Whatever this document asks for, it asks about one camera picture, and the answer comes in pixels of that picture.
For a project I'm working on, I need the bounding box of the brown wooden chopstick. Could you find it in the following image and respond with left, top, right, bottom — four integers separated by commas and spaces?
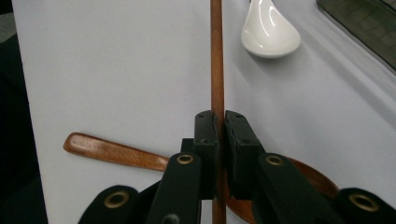
209, 0, 227, 224

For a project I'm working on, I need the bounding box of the white ceramic spoon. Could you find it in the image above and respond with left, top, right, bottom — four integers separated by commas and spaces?
240, 0, 302, 59

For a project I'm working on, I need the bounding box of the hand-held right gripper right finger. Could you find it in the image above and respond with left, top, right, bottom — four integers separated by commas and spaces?
224, 110, 265, 200

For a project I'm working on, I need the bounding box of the transparent grey plastic bin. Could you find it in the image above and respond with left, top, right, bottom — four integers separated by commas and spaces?
316, 0, 396, 75

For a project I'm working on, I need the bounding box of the brown wooden spoon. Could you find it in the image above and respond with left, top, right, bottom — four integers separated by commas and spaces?
63, 132, 340, 224

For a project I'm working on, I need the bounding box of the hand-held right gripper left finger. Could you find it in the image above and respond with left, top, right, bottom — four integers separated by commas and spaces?
181, 110, 219, 200

